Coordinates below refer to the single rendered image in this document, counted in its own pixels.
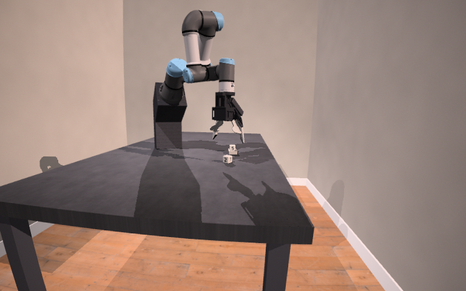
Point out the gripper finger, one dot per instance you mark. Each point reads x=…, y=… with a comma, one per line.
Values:
x=215, y=128
x=238, y=126

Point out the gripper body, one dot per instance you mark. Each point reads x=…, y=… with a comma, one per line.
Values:
x=221, y=113

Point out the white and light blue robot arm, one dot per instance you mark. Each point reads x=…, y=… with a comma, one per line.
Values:
x=199, y=67

